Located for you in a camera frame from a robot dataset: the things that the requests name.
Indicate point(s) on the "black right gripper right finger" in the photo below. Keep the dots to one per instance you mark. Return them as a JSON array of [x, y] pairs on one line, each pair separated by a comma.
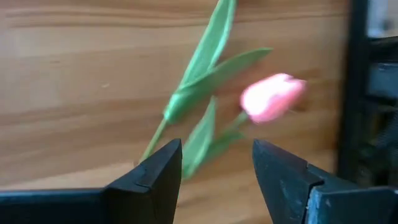
[[311, 199]]

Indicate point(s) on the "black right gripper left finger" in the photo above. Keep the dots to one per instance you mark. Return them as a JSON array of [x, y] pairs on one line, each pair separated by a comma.
[[124, 199]]

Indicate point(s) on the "pink artificial tulip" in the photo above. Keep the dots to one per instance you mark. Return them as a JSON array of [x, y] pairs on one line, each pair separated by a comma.
[[270, 96]]

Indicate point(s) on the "red artificial tulip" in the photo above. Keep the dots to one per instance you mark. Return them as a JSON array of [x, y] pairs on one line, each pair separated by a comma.
[[211, 46]]

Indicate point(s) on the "black aluminium table frame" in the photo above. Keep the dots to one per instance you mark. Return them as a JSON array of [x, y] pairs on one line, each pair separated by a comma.
[[357, 93]]

